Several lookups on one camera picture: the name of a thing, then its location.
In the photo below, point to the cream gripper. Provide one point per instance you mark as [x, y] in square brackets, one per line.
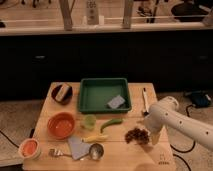
[155, 136]

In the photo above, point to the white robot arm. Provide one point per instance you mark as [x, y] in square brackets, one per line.
[165, 112]

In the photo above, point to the green chili pepper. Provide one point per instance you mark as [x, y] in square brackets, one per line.
[111, 122]

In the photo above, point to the grey sponge in tray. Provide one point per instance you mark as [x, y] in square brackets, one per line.
[116, 102]

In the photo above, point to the dark blue floor object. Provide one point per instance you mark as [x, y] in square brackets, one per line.
[200, 99]

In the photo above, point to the metal measuring cup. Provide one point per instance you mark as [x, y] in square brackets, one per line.
[95, 152]

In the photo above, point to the small green cup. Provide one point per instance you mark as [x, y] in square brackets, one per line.
[89, 122]

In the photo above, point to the green plastic tray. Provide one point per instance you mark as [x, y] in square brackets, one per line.
[96, 93]

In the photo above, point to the grey blue cloth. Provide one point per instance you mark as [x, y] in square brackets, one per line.
[78, 148]

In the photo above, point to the orange bowl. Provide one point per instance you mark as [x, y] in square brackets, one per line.
[61, 125]

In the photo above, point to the dark brown bowl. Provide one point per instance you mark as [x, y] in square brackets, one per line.
[67, 97]

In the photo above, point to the metal fork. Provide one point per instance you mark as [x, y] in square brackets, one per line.
[57, 153]

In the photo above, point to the orange white cup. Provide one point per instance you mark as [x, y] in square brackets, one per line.
[29, 149]

